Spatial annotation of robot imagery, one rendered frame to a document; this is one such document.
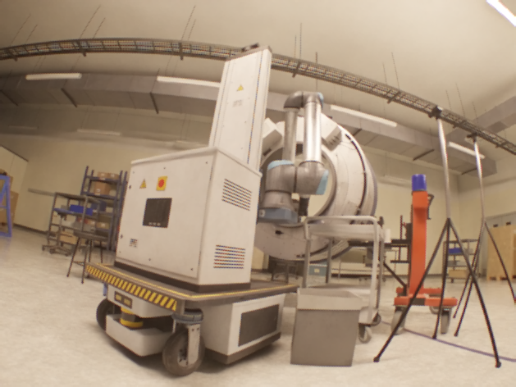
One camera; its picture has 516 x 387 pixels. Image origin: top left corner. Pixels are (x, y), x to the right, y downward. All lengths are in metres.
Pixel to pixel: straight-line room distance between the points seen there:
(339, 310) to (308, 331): 0.16
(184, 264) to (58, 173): 8.51
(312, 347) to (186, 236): 0.70
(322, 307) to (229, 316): 0.40
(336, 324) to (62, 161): 8.95
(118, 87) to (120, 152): 2.66
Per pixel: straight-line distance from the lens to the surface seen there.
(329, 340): 1.21
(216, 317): 1.02
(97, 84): 6.77
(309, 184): 1.43
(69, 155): 9.30
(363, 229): 1.58
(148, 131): 8.51
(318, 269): 7.04
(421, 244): 2.03
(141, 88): 6.26
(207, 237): 0.92
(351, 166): 2.39
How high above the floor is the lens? 0.47
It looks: 13 degrees up
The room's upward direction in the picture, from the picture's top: 6 degrees clockwise
